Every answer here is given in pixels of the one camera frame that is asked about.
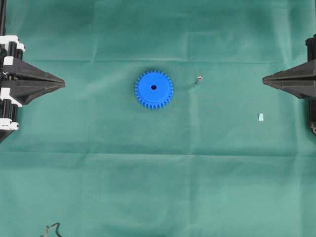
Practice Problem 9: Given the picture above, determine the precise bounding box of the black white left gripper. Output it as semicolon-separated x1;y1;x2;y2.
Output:
0;35;65;141

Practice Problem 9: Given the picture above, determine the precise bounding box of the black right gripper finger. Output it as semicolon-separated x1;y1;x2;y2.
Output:
263;80;316;99
263;61;316;81

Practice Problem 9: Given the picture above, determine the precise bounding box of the small silver metal shaft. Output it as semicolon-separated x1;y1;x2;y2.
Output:
195;76;203;86

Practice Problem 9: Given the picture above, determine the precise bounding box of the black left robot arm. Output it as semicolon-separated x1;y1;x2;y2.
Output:
0;0;66;141

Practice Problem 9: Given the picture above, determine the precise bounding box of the blue plastic gear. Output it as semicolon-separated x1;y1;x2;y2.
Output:
134;71;174;110

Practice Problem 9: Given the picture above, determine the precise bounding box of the small pale green tape piece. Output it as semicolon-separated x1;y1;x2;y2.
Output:
258;113;264;122

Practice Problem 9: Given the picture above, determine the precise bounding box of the green table cloth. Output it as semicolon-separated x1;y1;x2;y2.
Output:
0;0;316;237

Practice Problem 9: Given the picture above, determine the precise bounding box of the thin dark cable loop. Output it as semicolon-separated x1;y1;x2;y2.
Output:
39;222;62;237

